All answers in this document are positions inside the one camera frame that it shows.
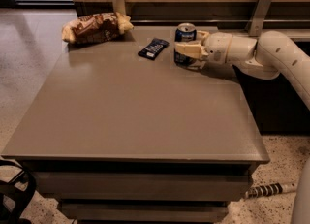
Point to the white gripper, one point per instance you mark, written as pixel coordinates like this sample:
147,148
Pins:
217,48

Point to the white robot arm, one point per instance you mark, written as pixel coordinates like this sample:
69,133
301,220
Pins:
267,57

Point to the dark blue rxbar wrapper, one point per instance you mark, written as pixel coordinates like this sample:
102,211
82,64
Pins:
153,49

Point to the brown chip bag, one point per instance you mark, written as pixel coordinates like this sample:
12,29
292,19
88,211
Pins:
96,28

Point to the grey drawer cabinet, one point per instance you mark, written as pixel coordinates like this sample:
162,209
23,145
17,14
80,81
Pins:
118,138

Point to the striped white black tube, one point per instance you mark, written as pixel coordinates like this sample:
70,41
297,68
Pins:
270,190

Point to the black chair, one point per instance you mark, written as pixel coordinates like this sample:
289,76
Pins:
15,195

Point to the right metal bracket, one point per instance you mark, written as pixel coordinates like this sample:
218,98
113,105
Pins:
256,22

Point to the metal bracket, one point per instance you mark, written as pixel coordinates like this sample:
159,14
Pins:
256,22
119,6

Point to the left metal bracket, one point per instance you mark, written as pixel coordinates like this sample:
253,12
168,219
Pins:
119,6

